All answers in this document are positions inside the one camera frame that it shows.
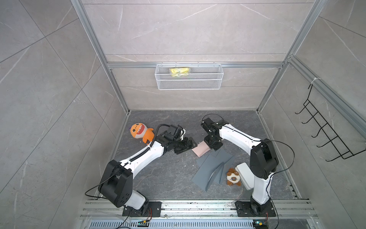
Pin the white rectangular box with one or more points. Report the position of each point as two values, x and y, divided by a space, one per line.
246 175

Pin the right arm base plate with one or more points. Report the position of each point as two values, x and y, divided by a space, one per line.
253 209

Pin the orange shark plush toy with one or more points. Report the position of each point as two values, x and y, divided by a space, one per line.
141 131

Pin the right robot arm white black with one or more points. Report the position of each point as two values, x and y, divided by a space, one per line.
262 165

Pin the black wire hook rack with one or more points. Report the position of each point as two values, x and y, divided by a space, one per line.
326 129

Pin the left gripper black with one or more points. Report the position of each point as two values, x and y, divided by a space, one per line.
186 145

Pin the pink envelope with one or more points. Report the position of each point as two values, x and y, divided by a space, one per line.
201 149

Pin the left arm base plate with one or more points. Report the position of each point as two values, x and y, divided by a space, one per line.
151 210

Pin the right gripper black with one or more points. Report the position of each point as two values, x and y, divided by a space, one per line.
214 146

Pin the brown white bear plush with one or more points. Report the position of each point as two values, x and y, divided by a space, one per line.
233 177

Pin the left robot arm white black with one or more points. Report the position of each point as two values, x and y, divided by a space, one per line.
116 184

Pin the yellow packet in basket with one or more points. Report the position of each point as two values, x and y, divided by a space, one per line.
179 71

